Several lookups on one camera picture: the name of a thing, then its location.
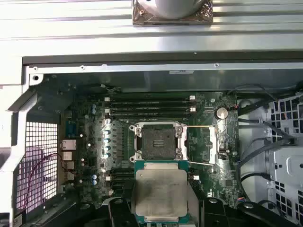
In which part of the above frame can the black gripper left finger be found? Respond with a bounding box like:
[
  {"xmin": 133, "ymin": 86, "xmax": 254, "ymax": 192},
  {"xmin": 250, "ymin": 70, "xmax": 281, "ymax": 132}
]
[{"xmin": 71, "ymin": 198, "xmax": 137, "ymax": 227}]

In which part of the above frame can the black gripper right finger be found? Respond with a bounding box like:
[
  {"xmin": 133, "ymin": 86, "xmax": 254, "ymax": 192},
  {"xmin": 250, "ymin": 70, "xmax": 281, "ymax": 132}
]
[{"xmin": 203, "ymin": 197, "xmax": 296, "ymax": 227}]

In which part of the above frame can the silver CPU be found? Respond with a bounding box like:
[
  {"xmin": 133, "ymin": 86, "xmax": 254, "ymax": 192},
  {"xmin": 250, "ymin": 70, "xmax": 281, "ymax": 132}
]
[{"xmin": 133, "ymin": 160, "xmax": 190, "ymax": 225}]

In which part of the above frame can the metal socket cover frame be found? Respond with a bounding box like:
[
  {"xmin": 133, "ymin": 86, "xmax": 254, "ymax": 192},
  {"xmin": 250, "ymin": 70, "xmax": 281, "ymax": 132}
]
[{"xmin": 205, "ymin": 124, "xmax": 228, "ymax": 166}]

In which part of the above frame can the black RAM slot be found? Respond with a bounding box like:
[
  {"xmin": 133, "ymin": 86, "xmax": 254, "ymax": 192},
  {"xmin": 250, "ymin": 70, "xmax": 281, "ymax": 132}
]
[
  {"xmin": 104, "ymin": 96, "xmax": 196, "ymax": 102},
  {"xmin": 108, "ymin": 167, "xmax": 135, "ymax": 174},
  {"xmin": 104, "ymin": 113, "xmax": 197, "ymax": 120},
  {"xmin": 104, "ymin": 107, "xmax": 197, "ymax": 114},
  {"xmin": 104, "ymin": 101, "xmax": 196, "ymax": 107},
  {"xmin": 106, "ymin": 174, "xmax": 135, "ymax": 181}
]

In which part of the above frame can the CPU socket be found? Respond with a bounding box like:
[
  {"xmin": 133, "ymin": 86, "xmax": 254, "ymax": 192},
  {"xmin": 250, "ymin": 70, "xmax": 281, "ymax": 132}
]
[{"xmin": 129, "ymin": 122, "xmax": 189, "ymax": 163}]

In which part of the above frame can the green motherboard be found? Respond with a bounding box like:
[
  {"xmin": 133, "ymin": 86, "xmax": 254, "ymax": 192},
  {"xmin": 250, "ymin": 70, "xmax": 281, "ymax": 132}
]
[{"xmin": 59, "ymin": 91, "xmax": 240, "ymax": 227}]

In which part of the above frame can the metal drive cage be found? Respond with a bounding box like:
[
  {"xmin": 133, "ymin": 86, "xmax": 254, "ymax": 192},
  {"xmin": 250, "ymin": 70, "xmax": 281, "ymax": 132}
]
[{"xmin": 265, "ymin": 93, "xmax": 303, "ymax": 227}]

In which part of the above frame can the round coin battery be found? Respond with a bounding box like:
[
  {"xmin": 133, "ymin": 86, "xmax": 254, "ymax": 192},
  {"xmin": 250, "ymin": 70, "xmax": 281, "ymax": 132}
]
[{"xmin": 214, "ymin": 106, "xmax": 229, "ymax": 120}]

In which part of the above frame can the black open PC case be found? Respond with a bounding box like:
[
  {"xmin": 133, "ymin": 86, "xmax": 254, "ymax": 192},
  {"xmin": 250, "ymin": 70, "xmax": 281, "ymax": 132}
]
[{"xmin": 0, "ymin": 51, "xmax": 303, "ymax": 227}]

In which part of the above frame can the black cable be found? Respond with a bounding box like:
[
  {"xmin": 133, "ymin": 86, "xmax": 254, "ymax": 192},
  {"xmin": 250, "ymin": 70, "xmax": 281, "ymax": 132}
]
[{"xmin": 236, "ymin": 172, "xmax": 273, "ymax": 204}]

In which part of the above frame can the thin red wire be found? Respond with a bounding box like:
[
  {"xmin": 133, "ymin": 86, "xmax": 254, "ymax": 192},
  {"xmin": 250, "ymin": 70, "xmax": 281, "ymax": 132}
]
[{"xmin": 22, "ymin": 152, "xmax": 66, "ymax": 211}]

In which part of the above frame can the grey cable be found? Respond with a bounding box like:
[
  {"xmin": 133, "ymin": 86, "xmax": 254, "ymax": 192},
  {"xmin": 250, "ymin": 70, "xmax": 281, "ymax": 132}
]
[{"xmin": 238, "ymin": 118, "xmax": 299, "ymax": 145}]

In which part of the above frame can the brown square base plate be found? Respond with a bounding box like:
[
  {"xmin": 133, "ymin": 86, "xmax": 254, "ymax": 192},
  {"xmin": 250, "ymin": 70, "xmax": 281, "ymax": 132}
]
[{"xmin": 132, "ymin": 0, "xmax": 214, "ymax": 27}]

